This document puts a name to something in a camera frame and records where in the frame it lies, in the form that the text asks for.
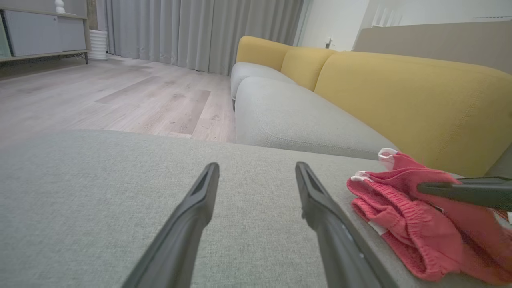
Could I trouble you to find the yellow sofa end backrest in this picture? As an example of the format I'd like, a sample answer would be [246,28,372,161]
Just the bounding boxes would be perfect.
[236,36,294,72]

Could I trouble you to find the white ribbed plant pot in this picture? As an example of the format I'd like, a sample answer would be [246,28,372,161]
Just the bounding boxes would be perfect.
[87,30,108,61]

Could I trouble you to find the red white basketball garment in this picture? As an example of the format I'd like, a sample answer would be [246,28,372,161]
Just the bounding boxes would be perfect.
[346,148,512,285]

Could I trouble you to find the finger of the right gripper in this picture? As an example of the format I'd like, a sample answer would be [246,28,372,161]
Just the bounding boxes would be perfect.
[417,177,512,210]

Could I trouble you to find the wooden media cabinet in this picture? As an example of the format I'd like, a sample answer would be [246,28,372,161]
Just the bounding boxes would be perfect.
[0,7,89,64]

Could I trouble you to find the grey sofa seat cushion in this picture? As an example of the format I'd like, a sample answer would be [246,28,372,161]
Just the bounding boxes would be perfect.
[231,62,297,100]
[235,77,399,160]

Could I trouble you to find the wide yellow sofa backrest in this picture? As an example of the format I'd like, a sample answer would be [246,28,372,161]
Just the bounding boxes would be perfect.
[314,51,512,177]

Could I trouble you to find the narrow yellow sofa backrest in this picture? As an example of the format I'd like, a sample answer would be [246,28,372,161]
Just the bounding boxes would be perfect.
[280,47,337,92]

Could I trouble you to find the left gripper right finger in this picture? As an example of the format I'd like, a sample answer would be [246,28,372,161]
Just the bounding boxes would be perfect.
[295,161,400,288]

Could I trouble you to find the large grey sofa chaise cushion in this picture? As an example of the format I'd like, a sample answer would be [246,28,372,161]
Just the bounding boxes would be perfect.
[0,129,512,288]

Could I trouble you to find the brown plant trunk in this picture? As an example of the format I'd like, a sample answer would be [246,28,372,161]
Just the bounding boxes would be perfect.
[87,0,98,31]

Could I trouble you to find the grey curtain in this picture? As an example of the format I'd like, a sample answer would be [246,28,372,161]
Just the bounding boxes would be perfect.
[96,0,305,76]

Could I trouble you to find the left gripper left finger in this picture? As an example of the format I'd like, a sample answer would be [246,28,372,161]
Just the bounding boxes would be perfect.
[122,162,220,288]

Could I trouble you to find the white door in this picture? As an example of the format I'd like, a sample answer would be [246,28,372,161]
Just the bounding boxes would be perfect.
[298,0,370,52]

